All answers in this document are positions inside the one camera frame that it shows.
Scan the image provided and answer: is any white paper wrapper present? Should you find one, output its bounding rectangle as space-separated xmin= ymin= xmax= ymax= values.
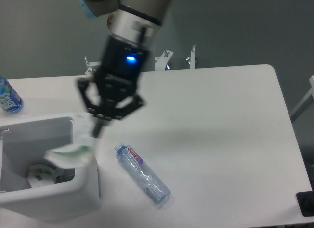
xmin=43 ymin=113 xmax=97 ymax=169

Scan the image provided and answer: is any black clamp at table edge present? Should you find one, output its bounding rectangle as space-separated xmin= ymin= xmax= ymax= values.
xmin=296 ymin=191 xmax=314 ymax=217

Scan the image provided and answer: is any blue labelled drink bottle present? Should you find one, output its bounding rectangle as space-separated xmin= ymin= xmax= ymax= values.
xmin=0 ymin=76 xmax=23 ymax=114

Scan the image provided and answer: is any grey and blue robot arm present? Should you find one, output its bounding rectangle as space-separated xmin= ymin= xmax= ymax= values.
xmin=77 ymin=0 xmax=172 ymax=138

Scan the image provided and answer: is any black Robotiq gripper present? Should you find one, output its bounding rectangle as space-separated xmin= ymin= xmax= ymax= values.
xmin=77 ymin=36 xmax=150 ymax=138

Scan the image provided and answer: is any clear plastic water bottle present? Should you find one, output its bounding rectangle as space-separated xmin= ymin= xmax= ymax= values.
xmin=115 ymin=143 xmax=171 ymax=209

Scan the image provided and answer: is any crumpled trash inside can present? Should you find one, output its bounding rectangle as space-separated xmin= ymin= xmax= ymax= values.
xmin=27 ymin=164 xmax=75 ymax=188

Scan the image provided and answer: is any white plastic trash can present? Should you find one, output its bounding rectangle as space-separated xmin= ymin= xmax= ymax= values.
xmin=0 ymin=112 xmax=102 ymax=220

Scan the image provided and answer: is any white metal base frame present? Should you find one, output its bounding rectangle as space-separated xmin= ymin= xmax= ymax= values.
xmin=84 ymin=44 xmax=197 ymax=76

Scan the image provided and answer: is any white frame at right edge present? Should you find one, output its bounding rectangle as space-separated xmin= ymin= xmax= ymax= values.
xmin=290 ymin=76 xmax=314 ymax=123

